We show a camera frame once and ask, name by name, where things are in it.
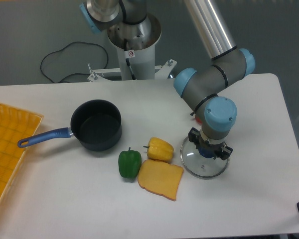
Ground glass lid blue knob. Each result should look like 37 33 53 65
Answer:
180 136 230 179

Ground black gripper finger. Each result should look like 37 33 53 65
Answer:
188 127 199 149
213 144 233 160

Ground black cable on floor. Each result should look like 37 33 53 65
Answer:
40 41 109 84

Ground yellow plastic basket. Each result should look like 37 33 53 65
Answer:
0 103 43 204

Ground toast bread slice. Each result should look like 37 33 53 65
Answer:
138 159 184 201

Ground red bell pepper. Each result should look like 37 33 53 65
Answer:
190 112 202 124

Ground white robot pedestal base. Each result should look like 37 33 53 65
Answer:
88 13 177 81

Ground green bell pepper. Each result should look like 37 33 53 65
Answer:
118 147 142 179

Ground dark saucepan blue handle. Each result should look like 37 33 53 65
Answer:
17 100 122 152

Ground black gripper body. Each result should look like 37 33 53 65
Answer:
196 136 225 152

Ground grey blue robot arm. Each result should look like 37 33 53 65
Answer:
80 0 255 160

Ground yellow bell pepper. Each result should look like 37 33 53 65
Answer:
143 137 174 161

